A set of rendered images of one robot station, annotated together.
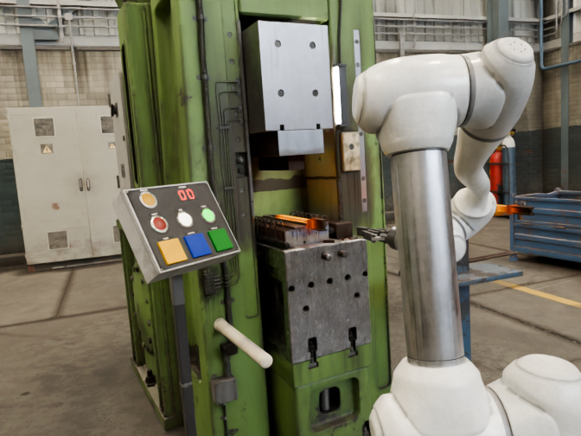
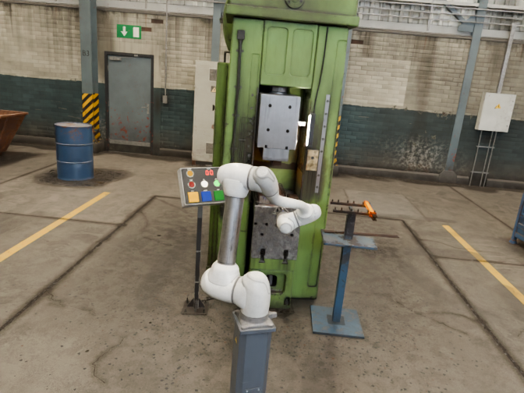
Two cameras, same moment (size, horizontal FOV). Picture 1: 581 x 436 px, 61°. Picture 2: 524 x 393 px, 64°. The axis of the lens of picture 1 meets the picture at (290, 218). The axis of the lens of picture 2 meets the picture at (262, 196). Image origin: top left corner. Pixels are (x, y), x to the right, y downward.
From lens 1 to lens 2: 171 cm
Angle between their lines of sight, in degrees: 23
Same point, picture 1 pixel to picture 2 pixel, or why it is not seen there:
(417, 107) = (228, 183)
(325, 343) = (270, 253)
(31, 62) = (217, 28)
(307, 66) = (285, 117)
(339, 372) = (275, 268)
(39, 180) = (207, 108)
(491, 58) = (253, 173)
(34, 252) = (196, 153)
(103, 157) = not seen: hidden behind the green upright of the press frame
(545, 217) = not seen: outside the picture
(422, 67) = (234, 171)
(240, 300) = not seen: hidden behind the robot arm
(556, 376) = (252, 277)
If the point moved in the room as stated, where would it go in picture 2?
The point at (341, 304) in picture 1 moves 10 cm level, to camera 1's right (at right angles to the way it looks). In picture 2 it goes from (281, 237) to (293, 239)
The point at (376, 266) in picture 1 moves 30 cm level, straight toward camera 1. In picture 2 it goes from (319, 223) to (302, 231)
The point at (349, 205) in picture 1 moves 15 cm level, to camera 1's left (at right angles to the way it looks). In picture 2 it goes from (306, 188) to (290, 185)
